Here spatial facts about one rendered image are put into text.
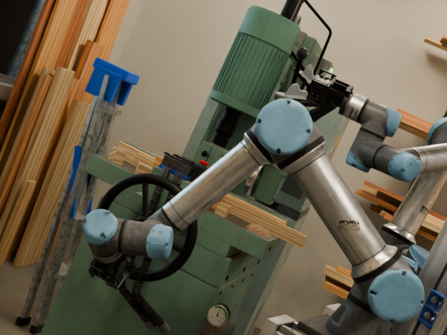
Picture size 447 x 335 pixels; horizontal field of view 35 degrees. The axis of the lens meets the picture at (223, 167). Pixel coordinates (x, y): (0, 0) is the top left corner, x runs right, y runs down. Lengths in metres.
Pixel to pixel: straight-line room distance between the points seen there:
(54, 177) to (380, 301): 2.51
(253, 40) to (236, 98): 0.18
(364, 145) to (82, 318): 0.97
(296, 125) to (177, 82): 3.27
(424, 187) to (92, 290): 1.05
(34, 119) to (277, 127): 2.16
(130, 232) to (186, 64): 3.22
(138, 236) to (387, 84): 3.18
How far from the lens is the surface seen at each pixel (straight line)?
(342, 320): 1.70
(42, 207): 3.79
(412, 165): 1.93
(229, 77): 2.16
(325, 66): 2.47
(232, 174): 1.65
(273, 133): 1.48
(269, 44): 2.15
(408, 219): 2.26
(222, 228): 2.05
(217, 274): 2.06
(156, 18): 4.83
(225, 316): 2.01
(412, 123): 4.07
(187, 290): 2.09
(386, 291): 1.53
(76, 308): 2.23
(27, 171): 3.57
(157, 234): 1.56
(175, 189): 1.89
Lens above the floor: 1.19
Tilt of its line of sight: 4 degrees down
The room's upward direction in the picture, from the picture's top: 25 degrees clockwise
